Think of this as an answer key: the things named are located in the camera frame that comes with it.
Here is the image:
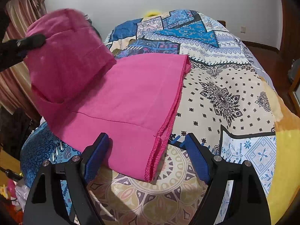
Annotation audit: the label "patchwork printed blanket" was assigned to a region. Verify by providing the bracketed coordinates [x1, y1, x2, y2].
[20, 9, 277, 225]

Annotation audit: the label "yellow bed sheet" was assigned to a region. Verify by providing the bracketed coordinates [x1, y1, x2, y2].
[262, 80, 300, 218]

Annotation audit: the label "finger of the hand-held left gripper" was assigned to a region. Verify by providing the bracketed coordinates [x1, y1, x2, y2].
[16, 34, 46, 52]

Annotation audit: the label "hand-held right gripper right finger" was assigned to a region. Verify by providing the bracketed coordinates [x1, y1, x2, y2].
[185, 133, 269, 225]

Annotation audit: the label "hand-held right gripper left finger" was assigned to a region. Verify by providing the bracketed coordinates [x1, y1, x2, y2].
[23, 132, 113, 225]

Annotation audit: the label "pink pants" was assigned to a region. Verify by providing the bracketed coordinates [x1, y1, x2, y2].
[25, 8, 192, 182]

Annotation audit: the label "yellow curved cushion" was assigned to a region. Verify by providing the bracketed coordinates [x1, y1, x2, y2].
[144, 9, 163, 17]

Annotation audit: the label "striped pink curtain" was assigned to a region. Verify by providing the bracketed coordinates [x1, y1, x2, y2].
[0, 0, 48, 122]

